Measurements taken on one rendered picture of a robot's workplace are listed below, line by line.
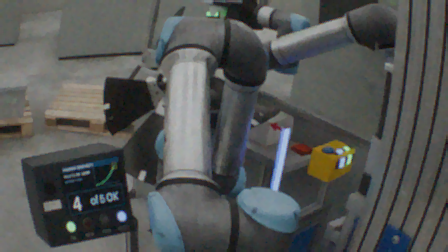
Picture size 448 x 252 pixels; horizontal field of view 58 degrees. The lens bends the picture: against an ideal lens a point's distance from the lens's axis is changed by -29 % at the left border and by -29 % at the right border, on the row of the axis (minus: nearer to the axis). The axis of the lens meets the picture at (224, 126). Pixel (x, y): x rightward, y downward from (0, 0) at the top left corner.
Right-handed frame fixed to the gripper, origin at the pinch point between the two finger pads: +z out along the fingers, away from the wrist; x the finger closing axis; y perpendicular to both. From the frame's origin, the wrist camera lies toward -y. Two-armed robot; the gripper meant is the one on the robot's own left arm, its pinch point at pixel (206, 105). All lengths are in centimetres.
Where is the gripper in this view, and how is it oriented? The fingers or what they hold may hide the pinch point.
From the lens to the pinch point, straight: 161.4
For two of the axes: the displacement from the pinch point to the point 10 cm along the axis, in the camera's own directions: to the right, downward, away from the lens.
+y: -9.9, -0.8, 1.4
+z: 1.6, -3.2, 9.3
